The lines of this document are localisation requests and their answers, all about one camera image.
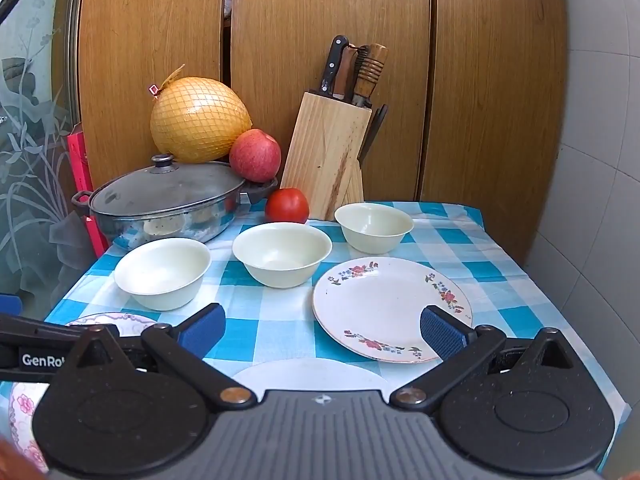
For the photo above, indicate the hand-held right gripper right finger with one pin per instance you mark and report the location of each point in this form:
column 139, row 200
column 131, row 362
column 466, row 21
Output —
column 442, row 332

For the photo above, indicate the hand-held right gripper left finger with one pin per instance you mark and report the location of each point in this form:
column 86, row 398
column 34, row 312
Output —
column 202, row 332

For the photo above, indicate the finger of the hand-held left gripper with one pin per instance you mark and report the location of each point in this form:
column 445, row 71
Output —
column 55, row 326

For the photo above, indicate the pink floral white plate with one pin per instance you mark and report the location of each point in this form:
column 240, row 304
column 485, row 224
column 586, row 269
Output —
column 22, row 410

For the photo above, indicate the purple patterned white plate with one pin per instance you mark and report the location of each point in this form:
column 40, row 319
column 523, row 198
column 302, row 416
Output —
column 125, row 321

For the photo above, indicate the red floral white plate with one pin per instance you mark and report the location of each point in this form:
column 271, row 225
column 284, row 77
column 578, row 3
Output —
column 380, row 300

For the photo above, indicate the cream bowl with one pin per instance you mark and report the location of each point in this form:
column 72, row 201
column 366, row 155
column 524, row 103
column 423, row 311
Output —
column 160, row 270
column 372, row 227
column 280, row 255

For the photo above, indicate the plain white plate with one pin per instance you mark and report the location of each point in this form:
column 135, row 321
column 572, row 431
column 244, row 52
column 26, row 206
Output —
column 310, row 372

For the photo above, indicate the blue object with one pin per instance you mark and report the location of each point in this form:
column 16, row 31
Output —
column 10, row 305

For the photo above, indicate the blue white checkered tablecloth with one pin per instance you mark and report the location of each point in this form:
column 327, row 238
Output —
column 280, row 320

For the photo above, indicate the glass pot lid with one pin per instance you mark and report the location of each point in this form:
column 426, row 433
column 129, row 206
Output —
column 165, row 190

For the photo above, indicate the red box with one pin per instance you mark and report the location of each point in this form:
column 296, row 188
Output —
column 82, row 180

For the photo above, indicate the red tomato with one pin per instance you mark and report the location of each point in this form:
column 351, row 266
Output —
column 287, row 206

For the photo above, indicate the frosted glass door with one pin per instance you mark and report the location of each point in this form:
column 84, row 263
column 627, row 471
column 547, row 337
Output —
column 35, row 160

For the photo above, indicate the red apple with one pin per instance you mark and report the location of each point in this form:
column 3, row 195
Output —
column 255, row 156

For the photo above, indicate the wooden knife block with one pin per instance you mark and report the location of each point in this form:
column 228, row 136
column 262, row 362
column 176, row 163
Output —
column 325, row 155

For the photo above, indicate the pomelo in yellow net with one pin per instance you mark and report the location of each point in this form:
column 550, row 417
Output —
column 200, row 115

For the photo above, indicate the wooden panel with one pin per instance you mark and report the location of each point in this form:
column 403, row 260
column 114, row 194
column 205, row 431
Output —
column 495, row 110
column 300, row 25
column 150, row 25

